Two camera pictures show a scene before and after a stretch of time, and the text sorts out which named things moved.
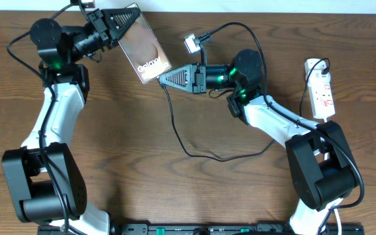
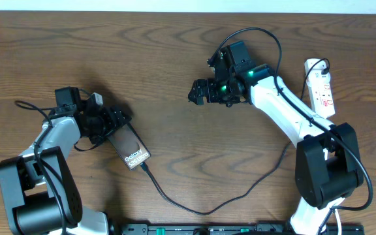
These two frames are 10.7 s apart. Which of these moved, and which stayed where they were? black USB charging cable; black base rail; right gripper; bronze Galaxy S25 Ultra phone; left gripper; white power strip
Moved: left gripper; right gripper; black USB charging cable; bronze Galaxy S25 Ultra phone
Stayed: black base rail; white power strip
